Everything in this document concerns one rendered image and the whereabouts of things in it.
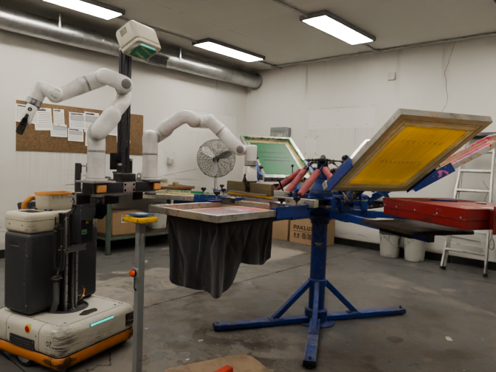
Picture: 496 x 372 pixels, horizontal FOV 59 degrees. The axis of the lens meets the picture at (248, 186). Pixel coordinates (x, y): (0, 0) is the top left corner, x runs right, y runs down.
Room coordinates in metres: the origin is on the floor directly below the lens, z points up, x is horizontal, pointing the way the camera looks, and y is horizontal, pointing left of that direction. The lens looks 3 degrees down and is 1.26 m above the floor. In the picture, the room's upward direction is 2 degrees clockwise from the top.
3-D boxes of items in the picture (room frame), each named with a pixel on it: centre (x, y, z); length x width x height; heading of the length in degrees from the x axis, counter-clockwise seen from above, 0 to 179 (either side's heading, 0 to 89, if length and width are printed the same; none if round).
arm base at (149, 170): (2.78, 0.64, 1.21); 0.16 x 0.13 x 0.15; 62
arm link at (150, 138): (2.79, 0.63, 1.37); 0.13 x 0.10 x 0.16; 4
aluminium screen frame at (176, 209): (2.68, 0.11, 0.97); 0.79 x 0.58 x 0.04; 139
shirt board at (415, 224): (2.84, -0.80, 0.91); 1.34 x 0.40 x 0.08; 19
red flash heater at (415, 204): (2.13, -1.04, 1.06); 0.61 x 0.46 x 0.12; 19
